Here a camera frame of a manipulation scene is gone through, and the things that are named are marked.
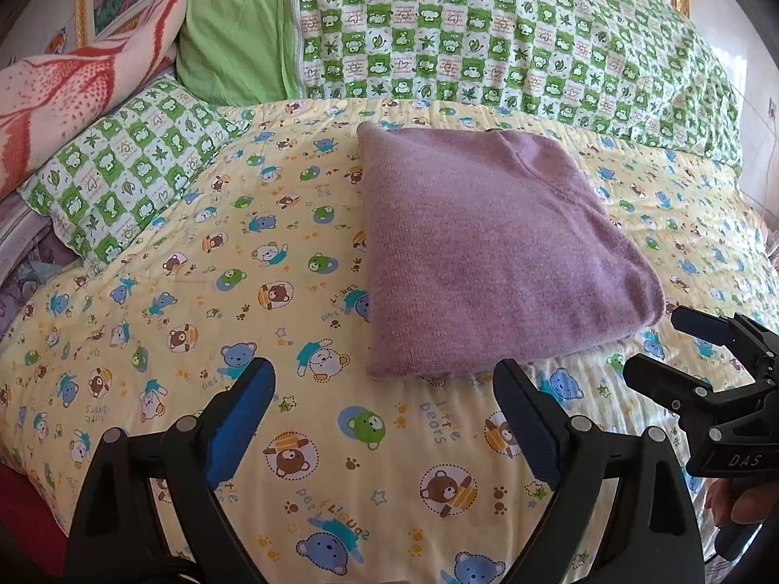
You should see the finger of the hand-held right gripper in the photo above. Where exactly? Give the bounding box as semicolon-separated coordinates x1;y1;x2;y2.
671;307;779;378
622;353;713;418

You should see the plain green pillow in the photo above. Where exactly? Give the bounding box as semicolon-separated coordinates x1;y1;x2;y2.
176;0;299;104

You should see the red and cream blanket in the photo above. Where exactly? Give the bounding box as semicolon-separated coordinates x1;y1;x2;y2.
0;0;192;201

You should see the mauve knit sweater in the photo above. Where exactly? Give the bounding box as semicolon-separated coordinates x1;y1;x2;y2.
356;120;666;381

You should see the yellow bear print blanket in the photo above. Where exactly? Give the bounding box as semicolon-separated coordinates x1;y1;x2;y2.
0;97;779;584

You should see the person's right hand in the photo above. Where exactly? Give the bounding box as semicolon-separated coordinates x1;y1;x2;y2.
705;478;763;537

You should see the small green checkered pillow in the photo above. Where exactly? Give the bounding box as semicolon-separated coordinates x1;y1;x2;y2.
17;73;253;269

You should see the purple floral sheet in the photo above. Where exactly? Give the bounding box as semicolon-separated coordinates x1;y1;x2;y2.
0;195;86;342

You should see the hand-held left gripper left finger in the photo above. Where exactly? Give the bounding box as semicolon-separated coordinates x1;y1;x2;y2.
64;358;278;584

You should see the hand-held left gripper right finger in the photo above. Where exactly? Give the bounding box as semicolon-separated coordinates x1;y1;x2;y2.
487;359;710;584

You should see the large green checkered pillow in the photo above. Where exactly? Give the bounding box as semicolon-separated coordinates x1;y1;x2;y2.
289;0;743;174

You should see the red cloth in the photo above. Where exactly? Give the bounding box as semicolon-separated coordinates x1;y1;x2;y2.
0;468;68;566

